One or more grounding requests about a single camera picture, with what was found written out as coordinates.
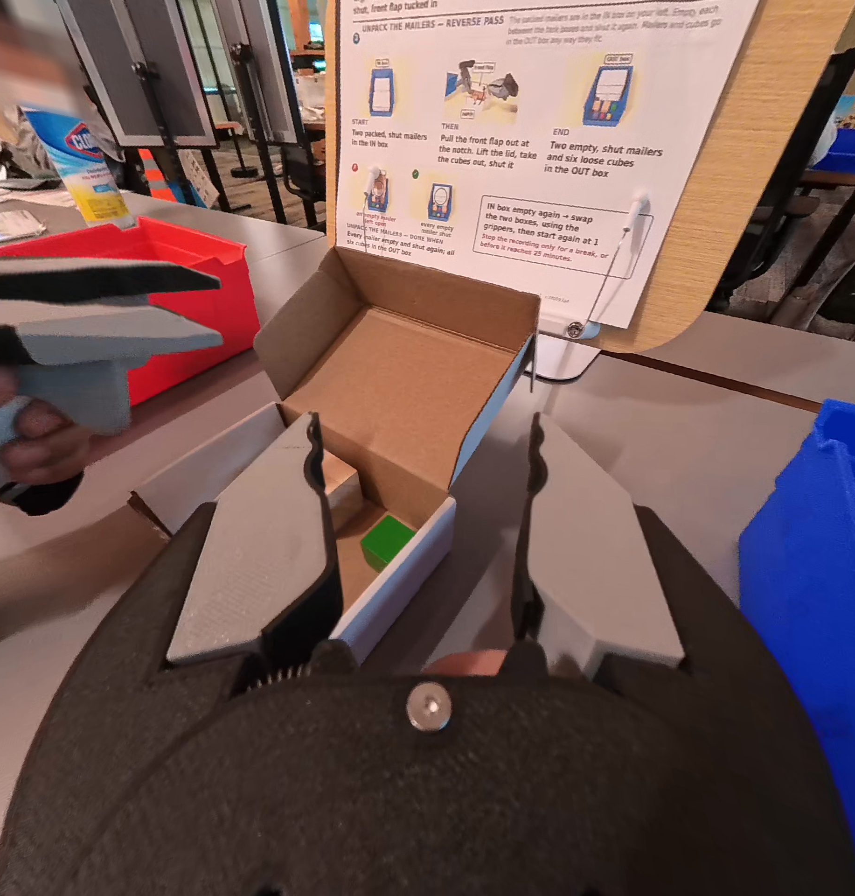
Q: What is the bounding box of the wooden table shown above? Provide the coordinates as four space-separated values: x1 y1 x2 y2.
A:
794 170 855 281

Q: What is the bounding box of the printed instruction sheet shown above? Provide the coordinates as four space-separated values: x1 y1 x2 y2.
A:
335 0 763 330

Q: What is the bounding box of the blue plastic bin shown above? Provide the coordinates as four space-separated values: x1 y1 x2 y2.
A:
738 399 855 896

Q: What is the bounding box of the metal wire sheet clip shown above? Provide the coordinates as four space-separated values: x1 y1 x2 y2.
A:
566 192 653 341
361 164 388 247

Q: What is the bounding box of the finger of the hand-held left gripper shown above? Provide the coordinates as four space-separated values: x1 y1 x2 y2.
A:
0 256 222 307
18 304 225 436

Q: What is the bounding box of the orange striped cone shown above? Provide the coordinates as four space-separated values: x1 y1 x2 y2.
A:
139 148 174 202

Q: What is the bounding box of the framed monitor on stand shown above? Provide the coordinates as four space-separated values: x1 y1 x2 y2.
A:
214 0 304 146
55 0 222 149

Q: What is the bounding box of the white cardboard mailer box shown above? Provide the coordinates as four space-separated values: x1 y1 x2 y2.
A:
128 245 542 666

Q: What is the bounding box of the instruction sheet on stand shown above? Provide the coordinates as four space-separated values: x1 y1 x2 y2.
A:
324 0 855 354

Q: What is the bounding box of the red plastic bin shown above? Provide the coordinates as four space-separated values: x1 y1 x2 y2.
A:
0 216 262 408

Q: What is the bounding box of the large wooden cube blue face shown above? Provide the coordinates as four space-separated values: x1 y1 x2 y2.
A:
321 451 364 531

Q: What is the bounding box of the printed desk sheet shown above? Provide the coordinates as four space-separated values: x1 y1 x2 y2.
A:
0 209 48 247

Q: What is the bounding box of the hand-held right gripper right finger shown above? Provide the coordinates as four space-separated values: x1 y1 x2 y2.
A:
510 412 686 681

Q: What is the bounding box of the white wipes canister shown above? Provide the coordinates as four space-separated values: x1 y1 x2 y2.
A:
21 105 138 230

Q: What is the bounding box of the black office chair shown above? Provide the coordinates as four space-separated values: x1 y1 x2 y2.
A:
707 45 855 314

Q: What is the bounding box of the green wooden cube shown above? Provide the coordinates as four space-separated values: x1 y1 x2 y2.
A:
360 515 418 573

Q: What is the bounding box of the small blue bin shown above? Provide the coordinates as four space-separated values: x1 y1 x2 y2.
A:
812 128 855 175

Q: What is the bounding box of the person's left hand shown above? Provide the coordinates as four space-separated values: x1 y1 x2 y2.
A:
0 367 94 486

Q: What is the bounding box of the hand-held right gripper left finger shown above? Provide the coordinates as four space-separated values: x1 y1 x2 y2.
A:
167 412 343 666

